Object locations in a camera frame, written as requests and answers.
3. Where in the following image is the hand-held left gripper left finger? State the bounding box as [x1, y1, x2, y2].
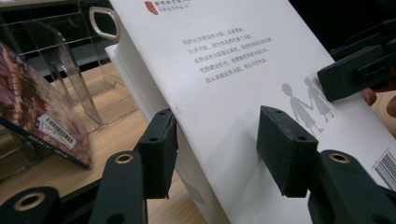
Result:
[134, 107, 179, 200]

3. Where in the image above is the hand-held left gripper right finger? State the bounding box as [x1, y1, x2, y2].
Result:
[255, 105, 319, 199]

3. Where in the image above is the white paperback book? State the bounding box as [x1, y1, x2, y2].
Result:
[105, 0, 396, 224]

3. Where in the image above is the clear acrylic book rack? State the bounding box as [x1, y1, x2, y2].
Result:
[0, 0, 139, 185]

